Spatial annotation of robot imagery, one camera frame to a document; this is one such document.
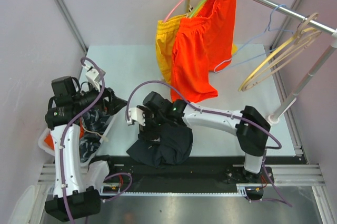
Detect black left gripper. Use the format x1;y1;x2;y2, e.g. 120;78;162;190
72;80;127;115

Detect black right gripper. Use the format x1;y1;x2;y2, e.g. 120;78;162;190
138;105;166;142

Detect dark navy shorts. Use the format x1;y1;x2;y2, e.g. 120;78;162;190
126;124;193;168

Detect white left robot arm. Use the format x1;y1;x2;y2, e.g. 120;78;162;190
45;76;127;222

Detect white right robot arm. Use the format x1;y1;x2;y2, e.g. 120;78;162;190
128;91;271;182

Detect yellow shorts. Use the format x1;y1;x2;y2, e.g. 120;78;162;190
155;12;237;87

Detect orange shorts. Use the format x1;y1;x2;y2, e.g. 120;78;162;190
171;0;236;103

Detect yellow hanger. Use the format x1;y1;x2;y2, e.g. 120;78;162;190
238;27;321;92

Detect beige wooden hanger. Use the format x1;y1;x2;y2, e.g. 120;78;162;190
241;12;323;92

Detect patterned dark clothes in basket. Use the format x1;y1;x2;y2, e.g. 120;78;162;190
79;108;111;163

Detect white plastic basket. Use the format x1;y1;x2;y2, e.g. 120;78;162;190
38;113;118;168

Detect orange cloth in basket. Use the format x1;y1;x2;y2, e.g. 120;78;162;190
44;126;85;150

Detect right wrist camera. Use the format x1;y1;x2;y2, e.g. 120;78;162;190
126;105;145;126

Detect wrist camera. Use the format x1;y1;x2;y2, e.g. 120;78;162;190
83;65;101;91
126;105;145;126

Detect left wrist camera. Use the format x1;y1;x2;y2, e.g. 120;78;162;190
83;65;101;91

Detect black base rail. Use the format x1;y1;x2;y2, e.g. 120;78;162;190
93;155;274;199

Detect blue wire hanger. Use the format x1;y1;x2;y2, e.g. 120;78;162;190
213;4;294;74

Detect metal clothes rack rail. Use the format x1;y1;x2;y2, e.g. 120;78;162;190
252;0;336;38

